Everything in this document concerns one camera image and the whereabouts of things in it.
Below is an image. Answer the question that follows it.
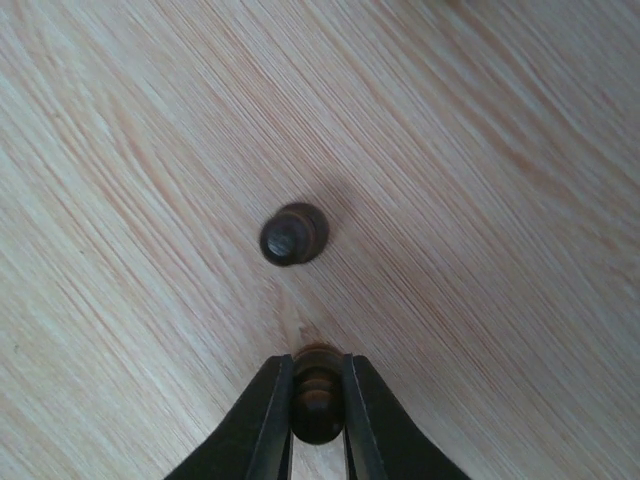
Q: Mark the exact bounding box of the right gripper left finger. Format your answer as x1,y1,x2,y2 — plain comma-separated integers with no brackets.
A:
167,354,293,480

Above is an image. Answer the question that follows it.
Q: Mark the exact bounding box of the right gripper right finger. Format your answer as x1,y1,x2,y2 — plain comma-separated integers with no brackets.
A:
342,354,468,480

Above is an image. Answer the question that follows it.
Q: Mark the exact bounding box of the dark pawn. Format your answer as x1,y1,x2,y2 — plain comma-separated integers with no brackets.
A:
290,343,345,445
259,202,330,267

